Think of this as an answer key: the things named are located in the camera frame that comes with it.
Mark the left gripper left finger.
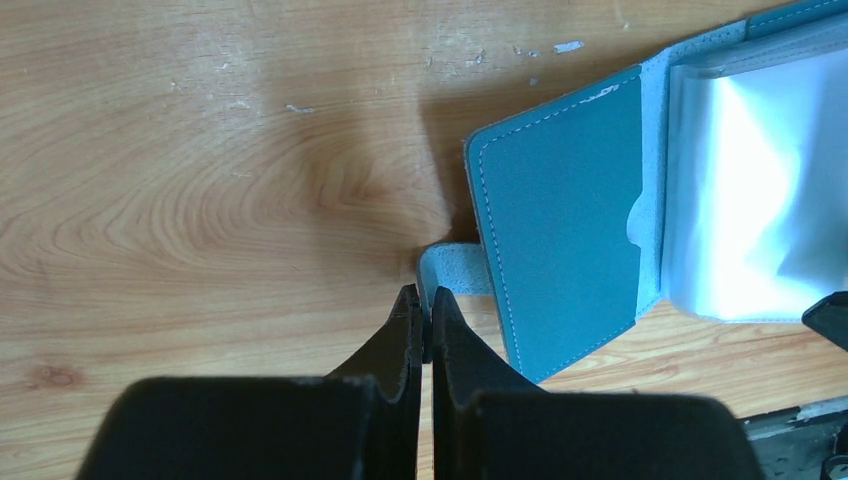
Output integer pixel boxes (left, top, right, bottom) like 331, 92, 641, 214
78, 285, 423, 479

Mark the teal leather card holder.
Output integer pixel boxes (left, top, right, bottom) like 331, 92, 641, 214
418, 1, 847, 382

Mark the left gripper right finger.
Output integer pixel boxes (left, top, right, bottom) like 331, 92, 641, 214
431, 287, 762, 479

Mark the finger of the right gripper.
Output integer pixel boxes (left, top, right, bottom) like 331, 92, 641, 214
802, 291, 848, 351

